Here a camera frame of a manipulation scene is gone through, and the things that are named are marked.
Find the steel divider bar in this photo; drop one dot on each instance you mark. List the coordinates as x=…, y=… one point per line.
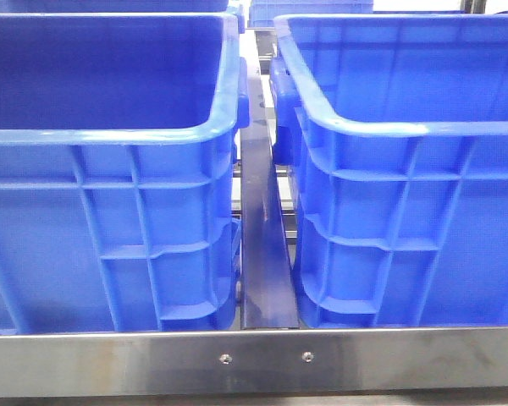
x=268, y=296

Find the rear right blue bin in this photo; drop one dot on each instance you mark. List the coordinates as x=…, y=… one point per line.
x=262, y=13

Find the blue plastic bin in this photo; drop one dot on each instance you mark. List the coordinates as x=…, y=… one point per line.
x=395, y=130
x=116, y=165

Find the right blue plastic bin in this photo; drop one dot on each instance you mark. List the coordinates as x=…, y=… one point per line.
x=395, y=130

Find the rear left blue bin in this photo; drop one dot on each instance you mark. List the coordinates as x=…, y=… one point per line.
x=118, y=6

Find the stainless steel front rail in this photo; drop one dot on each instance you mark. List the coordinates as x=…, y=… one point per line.
x=190, y=363

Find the left blue plastic bin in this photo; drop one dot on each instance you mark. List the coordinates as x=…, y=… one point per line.
x=116, y=165

